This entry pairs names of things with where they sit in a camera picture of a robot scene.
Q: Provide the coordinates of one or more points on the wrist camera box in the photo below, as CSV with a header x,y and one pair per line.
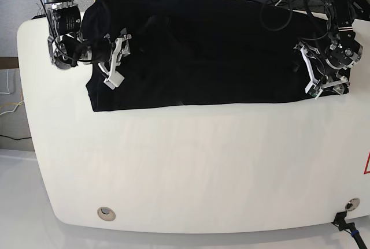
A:
x,y
113,81
313,90

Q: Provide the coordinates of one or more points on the metal table grommet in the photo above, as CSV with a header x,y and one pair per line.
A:
x,y
352,204
106,214

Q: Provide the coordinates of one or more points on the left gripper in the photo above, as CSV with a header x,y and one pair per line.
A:
x,y
339,52

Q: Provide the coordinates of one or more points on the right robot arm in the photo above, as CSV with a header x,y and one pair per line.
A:
x,y
64,19

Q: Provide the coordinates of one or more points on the black T-shirt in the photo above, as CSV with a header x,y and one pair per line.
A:
x,y
199,52

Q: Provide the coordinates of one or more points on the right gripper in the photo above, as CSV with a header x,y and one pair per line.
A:
x,y
99,52

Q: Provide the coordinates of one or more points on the right metal table grommet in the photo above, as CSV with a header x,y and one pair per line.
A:
x,y
352,204

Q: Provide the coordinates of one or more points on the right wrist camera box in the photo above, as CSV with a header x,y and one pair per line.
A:
x,y
113,81

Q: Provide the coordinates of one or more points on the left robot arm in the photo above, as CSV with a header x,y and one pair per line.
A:
x,y
340,19

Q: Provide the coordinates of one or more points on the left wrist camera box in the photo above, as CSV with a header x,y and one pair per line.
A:
x,y
313,90

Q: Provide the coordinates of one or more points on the left metal table grommet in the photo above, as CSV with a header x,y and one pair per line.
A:
x,y
106,214

